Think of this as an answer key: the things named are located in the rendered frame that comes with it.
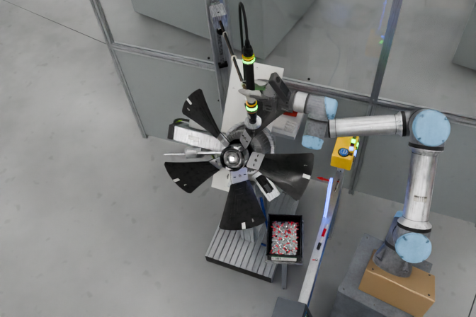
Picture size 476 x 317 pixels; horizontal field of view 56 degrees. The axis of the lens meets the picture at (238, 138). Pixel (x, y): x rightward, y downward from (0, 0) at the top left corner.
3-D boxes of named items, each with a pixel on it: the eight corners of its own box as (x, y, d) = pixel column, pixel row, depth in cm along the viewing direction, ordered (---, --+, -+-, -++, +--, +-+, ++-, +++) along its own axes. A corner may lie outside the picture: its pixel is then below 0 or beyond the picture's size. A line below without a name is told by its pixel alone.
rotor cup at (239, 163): (224, 139, 216) (214, 144, 203) (253, 137, 211) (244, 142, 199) (228, 168, 218) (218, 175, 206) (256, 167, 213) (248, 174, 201)
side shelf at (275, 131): (249, 97, 279) (248, 93, 277) (305, 110, 269) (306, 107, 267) (235, 125, 266) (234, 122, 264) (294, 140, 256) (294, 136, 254)
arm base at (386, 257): (412, 269, 182) (421, 248, 180) (407, 281, 169) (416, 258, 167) (376, 252, 189) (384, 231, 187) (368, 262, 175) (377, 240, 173)
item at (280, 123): (273, 116, 264) (273, 114, 262) (297, 123, 260) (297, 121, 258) (268, 127, 260) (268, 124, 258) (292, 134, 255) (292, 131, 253)
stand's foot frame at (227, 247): (239, 185, 338) (238, 180, 331) (298, 203, 325) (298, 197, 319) (206, 260, 303) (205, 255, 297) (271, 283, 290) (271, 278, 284)
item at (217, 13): (210, 18, 222) (207, 3, 216) (223, 15, 223) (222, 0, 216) (214, 30, 216) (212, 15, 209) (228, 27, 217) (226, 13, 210)
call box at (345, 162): (337, 143, 236) (339, 130, 227) (356, 148, 233) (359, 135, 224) (329, 167, 227) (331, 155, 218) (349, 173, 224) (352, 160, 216)
